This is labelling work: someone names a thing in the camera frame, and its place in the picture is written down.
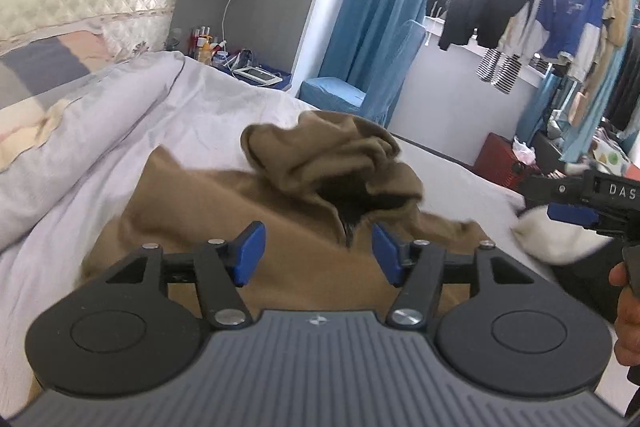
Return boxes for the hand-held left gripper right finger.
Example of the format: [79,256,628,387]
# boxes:
[370,222,530,328]

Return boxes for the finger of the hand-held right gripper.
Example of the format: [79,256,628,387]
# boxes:
[519,174,594,208]
[546,203,600,228]

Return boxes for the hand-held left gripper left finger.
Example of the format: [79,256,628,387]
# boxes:
[102,220,266,329]

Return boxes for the brown hoodie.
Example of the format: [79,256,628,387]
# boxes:
[27,110,505,408]

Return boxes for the teal hanging clothes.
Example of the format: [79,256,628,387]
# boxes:
[515,0,640,166]

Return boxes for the person's right hand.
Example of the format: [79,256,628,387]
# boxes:
[609,262,640,366]

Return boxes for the white fleece garment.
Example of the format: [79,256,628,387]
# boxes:
[512,206,609,266]

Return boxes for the white plastic bag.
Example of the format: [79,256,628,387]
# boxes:
[510,136,537,166]

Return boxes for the spotted white cloth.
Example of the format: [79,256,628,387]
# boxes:
[589,139,632,178]

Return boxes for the bed with light grey sheet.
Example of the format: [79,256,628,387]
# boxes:
[390,132,632,423]

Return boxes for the white striped-sleeve hanging top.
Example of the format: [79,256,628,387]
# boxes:
[474,0,551,96]

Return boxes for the white tablet device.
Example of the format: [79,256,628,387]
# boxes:
[232,64,281,86]

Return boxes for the blue covered chair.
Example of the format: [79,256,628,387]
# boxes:
[298,19,427,128]

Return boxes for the blue white hanging jersey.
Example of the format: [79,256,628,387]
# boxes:
[537,0,609,83]

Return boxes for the beige hanging garment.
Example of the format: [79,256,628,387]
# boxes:
[570,0,632,128]

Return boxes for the cluster of cosmetic bottles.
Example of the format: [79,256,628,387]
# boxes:
[187,26,229,67]

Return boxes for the blue curtain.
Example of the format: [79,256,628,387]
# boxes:
[320,0,437,118]

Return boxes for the white charging cable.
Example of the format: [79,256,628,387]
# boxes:
[222,0,237,54]

